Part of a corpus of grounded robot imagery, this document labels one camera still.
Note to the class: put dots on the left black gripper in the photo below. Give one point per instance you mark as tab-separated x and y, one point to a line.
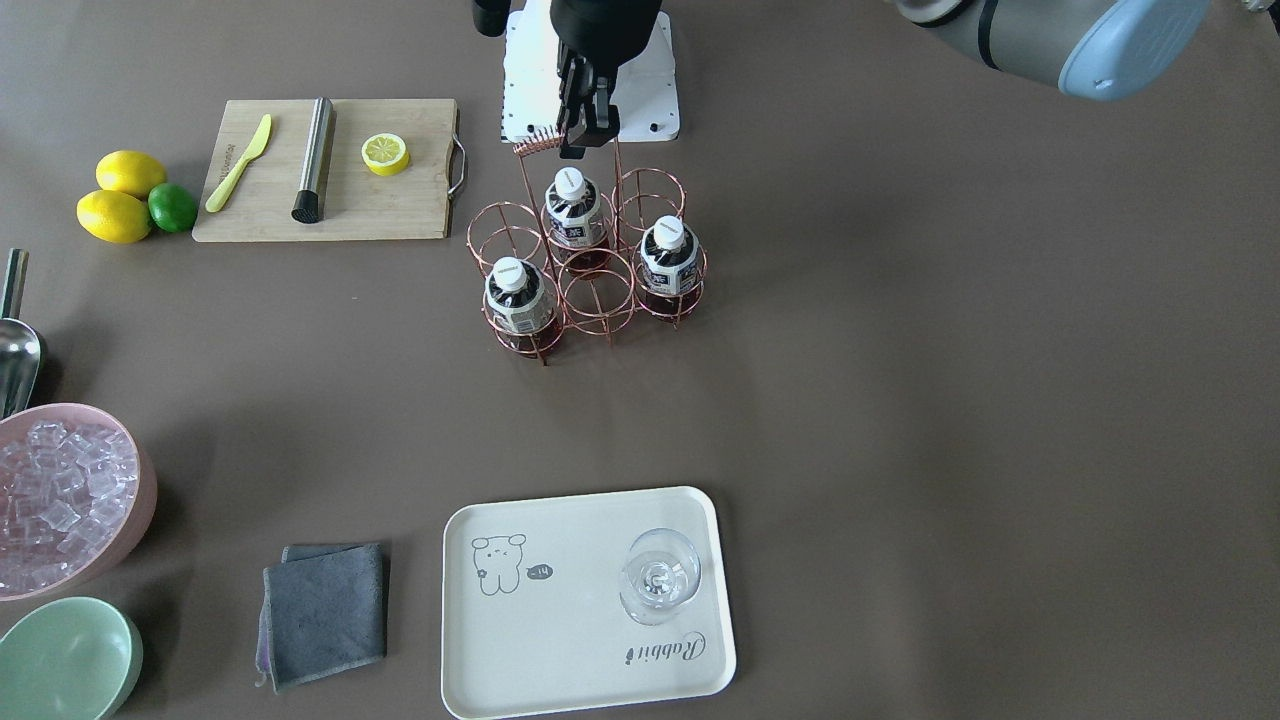
606	24

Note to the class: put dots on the copper wire bottle basket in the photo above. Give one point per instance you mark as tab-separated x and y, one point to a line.
598	301

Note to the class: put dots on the tea bottle white cap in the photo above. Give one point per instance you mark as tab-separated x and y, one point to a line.
519	298

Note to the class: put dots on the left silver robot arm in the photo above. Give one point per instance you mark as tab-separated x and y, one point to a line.
1099	50

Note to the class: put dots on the yellow half lemon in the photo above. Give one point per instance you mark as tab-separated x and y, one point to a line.
385	154

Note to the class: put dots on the steel muddler black tip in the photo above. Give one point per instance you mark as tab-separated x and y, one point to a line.
308	201

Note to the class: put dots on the yellow plastic knife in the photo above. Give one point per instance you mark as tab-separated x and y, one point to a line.
254	149

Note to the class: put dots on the green lime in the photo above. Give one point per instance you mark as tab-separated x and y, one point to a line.
172	208

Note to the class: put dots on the clear wine glass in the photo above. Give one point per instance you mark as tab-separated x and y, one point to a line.
659	577

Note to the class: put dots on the cream rabbit tray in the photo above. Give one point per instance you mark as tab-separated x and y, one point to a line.
532	621

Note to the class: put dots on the grey folded cloth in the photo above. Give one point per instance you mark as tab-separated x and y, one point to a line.
324	611

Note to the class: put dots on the steel ice scoop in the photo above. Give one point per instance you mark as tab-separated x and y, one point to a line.
22	348

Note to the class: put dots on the pink bowl of ice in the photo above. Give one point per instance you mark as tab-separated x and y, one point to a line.
78	495

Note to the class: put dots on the green bowl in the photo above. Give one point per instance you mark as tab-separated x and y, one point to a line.
76	658

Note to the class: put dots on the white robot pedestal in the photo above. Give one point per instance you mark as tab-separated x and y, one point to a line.
646	94

